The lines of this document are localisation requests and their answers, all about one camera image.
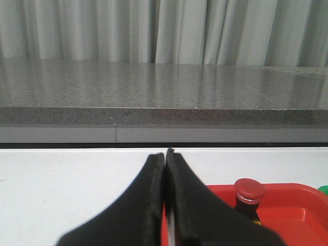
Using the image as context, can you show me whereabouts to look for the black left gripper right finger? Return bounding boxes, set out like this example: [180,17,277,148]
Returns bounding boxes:
[166,148,284,245]

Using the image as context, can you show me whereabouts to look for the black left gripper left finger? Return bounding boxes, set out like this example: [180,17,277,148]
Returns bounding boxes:
[57,153,165,245]

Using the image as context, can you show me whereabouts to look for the red mushroom push button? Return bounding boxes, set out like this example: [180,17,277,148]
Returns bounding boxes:
[234,178,266,225]

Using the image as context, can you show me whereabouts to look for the red plastic tray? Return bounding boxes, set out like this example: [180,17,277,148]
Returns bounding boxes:
[161,183,327,245]

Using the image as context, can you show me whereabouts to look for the green plastic tray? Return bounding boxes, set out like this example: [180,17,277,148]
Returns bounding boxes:
[318,185,328,195]

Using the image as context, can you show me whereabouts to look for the grey granite counter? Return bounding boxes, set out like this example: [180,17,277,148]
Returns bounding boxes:
[1,58,327,146]

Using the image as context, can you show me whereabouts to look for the white pleated curtain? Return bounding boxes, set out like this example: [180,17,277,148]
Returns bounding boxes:
[1,1,327,67]

